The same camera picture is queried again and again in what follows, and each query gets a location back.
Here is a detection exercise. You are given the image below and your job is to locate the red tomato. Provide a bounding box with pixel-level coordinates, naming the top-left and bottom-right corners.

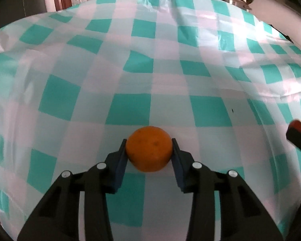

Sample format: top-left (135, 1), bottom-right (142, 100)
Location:
top-left (290, 120), bottom-right (301, 135)

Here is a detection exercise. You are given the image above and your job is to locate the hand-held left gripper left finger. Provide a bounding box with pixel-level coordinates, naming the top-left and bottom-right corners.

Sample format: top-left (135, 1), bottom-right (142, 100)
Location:
top-left (17, 138), bottom-right (128, 241)

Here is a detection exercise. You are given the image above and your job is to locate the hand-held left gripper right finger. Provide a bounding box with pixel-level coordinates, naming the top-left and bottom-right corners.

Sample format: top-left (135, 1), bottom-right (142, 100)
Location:
top-left (171, 138), bottom-right (284, 241)

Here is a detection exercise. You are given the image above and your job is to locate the teal pink checked tablecloth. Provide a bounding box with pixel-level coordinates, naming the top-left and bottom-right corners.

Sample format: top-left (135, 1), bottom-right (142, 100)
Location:
top-left (0, 0), bottom-right (301, 241)

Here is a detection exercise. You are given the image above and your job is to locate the dark grey refrigerator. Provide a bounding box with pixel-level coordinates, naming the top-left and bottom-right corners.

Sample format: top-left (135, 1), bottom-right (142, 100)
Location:
top-left (0, 0), bottom-right (47, 34)

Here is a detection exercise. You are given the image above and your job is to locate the orange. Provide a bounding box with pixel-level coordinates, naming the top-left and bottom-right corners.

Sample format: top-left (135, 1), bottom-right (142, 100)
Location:
top-left (125, 126), bottom-right (173, 173)

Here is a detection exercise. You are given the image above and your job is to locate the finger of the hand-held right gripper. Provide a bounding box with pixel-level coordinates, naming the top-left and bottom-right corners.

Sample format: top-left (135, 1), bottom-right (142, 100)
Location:
top-left (286, 127), bottom-right (301, 161)

